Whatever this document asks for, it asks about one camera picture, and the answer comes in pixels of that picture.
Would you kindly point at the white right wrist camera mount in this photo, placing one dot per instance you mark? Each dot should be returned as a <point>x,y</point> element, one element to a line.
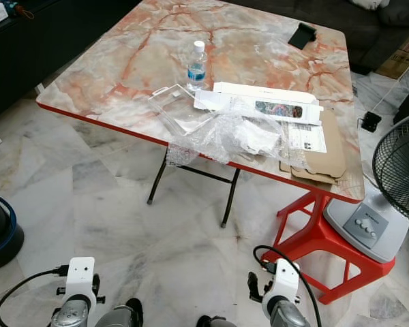
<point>283,279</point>

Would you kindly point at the marble top folding table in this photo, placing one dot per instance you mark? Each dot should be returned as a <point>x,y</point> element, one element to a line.
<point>150,48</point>

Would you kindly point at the white printed paper sheet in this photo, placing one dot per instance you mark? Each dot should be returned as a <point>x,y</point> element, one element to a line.
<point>308,138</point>

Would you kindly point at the black low console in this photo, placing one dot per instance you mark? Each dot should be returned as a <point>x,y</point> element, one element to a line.
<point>54,48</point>

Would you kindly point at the robot black right leg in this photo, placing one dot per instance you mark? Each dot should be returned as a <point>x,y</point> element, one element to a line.
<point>211,321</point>

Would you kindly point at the long white cardboard box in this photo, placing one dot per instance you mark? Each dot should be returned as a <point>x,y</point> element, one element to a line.
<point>238,95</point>

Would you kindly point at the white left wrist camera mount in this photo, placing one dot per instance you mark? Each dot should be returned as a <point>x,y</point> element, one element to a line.
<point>80,274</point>

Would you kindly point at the clear plastic water bottle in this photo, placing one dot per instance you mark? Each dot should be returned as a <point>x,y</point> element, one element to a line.
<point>197,71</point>

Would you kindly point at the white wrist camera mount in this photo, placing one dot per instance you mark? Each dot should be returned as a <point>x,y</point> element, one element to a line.
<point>283,279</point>
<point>80,274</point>

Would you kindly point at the robot black left leg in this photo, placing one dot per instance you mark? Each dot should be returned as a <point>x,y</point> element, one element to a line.
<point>133,313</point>

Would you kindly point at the brown cardboard envelope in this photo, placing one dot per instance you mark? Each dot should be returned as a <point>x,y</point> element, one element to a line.
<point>330,162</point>

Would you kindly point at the clear plastic tray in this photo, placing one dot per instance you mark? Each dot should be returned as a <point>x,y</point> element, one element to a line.
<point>174,109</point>

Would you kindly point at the brown cardboard carton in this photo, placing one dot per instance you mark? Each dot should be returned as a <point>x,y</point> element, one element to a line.
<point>401,60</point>

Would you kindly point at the white cloth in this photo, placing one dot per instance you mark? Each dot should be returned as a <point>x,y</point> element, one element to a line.
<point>368,3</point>

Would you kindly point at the red plastic stool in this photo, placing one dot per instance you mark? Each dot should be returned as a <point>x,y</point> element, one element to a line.
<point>317,238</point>

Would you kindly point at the black rubbish bin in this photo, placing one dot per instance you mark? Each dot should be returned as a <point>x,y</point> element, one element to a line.
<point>3,235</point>

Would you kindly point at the clear bubble wrap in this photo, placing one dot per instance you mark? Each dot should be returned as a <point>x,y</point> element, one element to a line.
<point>225,136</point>

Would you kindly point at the robot black leg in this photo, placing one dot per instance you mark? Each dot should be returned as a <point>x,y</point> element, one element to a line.
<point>211,321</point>
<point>133,313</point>

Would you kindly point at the grey standing fan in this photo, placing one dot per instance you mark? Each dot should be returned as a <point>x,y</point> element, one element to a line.
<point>365,228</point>

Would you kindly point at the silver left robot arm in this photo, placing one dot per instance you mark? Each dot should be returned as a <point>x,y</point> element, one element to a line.
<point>71,315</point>

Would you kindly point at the black phone case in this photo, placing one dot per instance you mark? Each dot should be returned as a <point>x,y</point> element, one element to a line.
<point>302,35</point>

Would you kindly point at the black power adapter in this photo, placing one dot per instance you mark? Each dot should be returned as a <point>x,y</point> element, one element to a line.
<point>371,121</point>

